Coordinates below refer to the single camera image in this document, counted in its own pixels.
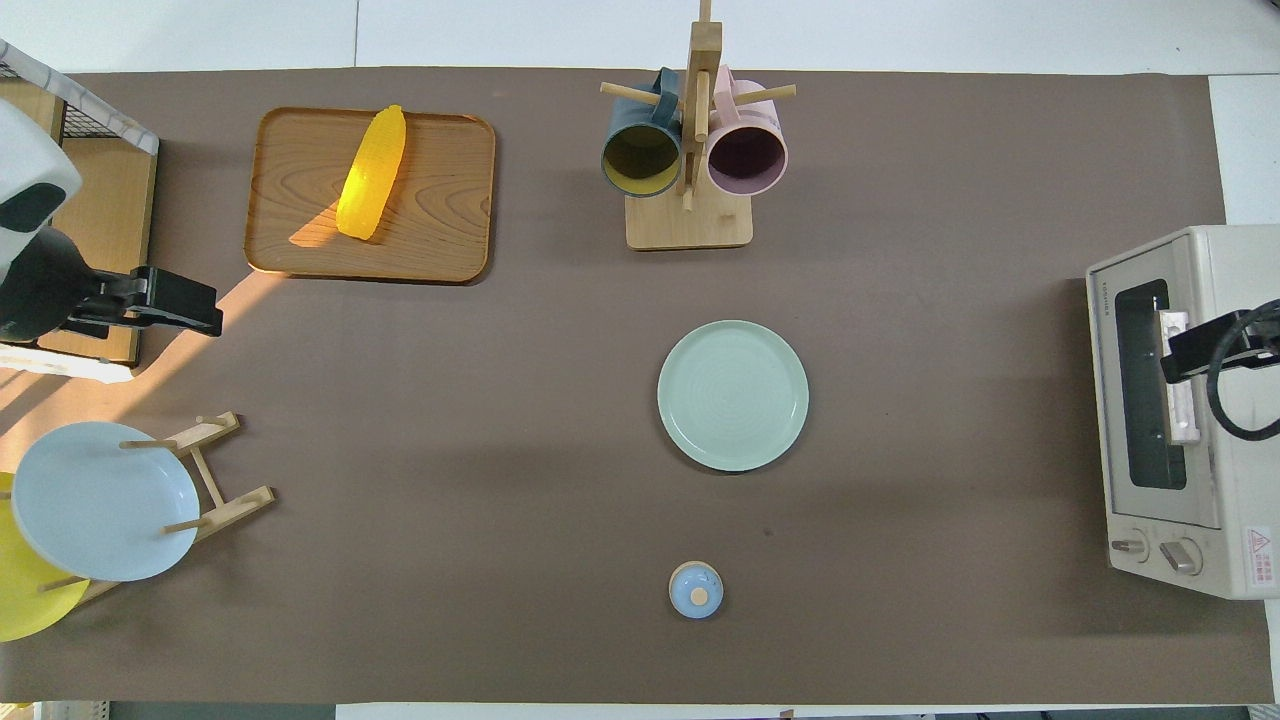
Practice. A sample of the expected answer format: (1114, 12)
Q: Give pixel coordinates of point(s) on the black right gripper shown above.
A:
(1245, 345)

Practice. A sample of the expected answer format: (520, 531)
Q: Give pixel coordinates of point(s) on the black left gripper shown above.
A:
(40, 285)

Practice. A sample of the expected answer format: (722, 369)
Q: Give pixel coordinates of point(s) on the beige toaster oven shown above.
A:
(1240, 480)

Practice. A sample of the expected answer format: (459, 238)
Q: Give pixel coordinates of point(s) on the yellow corn cob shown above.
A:
(372, 175)

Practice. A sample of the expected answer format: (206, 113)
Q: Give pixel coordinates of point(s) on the pale green plate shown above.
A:
(733, 396)

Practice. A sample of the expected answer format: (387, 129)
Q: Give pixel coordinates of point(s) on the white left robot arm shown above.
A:
(25, 150)

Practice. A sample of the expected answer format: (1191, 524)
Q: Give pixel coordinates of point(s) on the white checked cloth liner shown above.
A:
(110, 125)

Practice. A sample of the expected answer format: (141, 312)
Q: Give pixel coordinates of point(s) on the light blue plate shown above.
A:
(100, 500)

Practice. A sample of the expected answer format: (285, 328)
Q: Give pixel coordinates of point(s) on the wooden plate rack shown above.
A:
(225, 510)

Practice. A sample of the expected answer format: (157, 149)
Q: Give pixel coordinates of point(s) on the wooden serving tray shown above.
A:
(440, 220)

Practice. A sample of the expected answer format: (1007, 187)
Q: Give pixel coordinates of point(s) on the yellow plate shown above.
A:
(25, 610)

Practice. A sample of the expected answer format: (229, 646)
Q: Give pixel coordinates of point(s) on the brown table mat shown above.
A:
(500, 450)

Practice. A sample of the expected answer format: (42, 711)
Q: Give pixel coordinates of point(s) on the pink mug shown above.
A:
(748, 155)

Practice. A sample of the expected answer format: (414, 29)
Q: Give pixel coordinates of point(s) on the wooden mug tree stand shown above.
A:
(690, 225)

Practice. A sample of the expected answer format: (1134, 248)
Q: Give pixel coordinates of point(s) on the dark teal mug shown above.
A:
(640, 160)

